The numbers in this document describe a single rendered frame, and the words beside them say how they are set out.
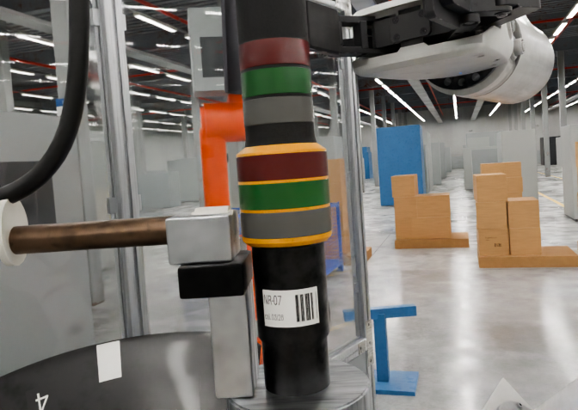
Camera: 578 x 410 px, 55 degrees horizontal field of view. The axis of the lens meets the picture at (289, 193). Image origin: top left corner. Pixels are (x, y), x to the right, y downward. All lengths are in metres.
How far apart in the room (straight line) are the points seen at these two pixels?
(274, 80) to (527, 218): 7.67
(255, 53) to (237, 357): 0.14
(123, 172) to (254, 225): 0.83
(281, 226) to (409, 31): 0.21
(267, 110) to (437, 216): 9.34
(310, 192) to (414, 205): 9.32
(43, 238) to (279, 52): 0.14
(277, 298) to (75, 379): 0.23
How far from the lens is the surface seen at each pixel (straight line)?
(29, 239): 0.29
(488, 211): 7.84
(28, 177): 0.29
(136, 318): 1.10
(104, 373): 0.45
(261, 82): 0.25
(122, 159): 1.07
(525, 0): 0.39
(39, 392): 0.46
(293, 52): 0.26
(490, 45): 0.40
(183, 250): 0.26
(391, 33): 0.41
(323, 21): 0.39
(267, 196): 0.24
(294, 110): 0.25
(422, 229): 9.59
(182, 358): 0.45
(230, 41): 0.29
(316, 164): 0.25
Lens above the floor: 1.56
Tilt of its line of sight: 3 degrees down
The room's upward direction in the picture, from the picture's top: 4 degrees counter-clockwise
